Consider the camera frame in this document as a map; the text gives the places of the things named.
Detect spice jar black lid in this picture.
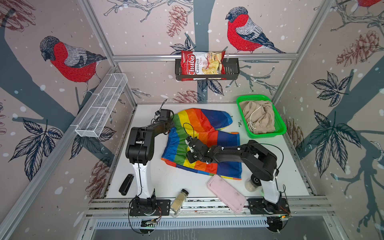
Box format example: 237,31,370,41
171,189,189,216

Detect black remote-like object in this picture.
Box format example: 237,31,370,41
119,174,134,196

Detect beige shorts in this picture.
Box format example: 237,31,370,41
240,101,276,135

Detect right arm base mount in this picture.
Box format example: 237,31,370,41
247,197,291,215

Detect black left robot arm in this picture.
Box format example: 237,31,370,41
126,118,174,199

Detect black wall basket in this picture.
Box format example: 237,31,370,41
175,58,240,81

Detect white wire mesh shelf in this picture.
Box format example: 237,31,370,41
76,73,128,138

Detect rainbow striped shorts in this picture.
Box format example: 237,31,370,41
161,108,242,180

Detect pink rectangular case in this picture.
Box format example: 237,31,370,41
207,175,247,213

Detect green plastic basket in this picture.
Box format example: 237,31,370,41
237,95,287,139

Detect red Chuba chips bag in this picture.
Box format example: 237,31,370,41
181,51,226,77

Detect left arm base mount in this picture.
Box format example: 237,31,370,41
129,198,171,217

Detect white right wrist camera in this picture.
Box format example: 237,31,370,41
185,136,198,153

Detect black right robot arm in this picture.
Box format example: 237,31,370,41
186,137,282,205

